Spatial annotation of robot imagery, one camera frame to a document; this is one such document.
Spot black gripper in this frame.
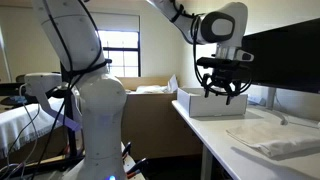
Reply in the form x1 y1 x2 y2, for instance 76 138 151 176
203 68 243 106

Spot white cardboard box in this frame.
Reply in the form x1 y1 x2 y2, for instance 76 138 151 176
176 87 249 118

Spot brown cardboard box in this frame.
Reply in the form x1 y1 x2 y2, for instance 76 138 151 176
117 76 204 161

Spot flat folded white cloth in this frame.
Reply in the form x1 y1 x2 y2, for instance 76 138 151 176
225 121 320 159

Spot grey monitor stand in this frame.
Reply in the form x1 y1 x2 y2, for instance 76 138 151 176
265 87 289 127

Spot black wide monitor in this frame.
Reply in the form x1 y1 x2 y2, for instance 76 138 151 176
241 18 320 95

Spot white desk leg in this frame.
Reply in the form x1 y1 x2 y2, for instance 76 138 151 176
199 143 214 180

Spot black framed window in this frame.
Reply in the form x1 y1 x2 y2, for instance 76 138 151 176
97 29 142 78

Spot white roller blind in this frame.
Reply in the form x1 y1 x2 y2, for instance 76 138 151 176
90 12 141 33

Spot black vertical pole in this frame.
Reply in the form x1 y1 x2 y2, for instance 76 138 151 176
59 61 84 159

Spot white articulated device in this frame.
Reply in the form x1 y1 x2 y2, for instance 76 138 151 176
23 72 83 133

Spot small blue item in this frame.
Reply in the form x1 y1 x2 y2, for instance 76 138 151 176
9 95 28 105

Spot white lace tablecloth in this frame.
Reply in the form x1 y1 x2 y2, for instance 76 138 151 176
0 98 68 159

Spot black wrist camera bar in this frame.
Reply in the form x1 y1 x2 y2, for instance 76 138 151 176
196 57 248 72

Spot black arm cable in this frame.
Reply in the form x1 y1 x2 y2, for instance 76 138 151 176
29 0 253 180

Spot grey hanging cables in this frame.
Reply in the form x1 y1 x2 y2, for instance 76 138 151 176
0 83 43 180

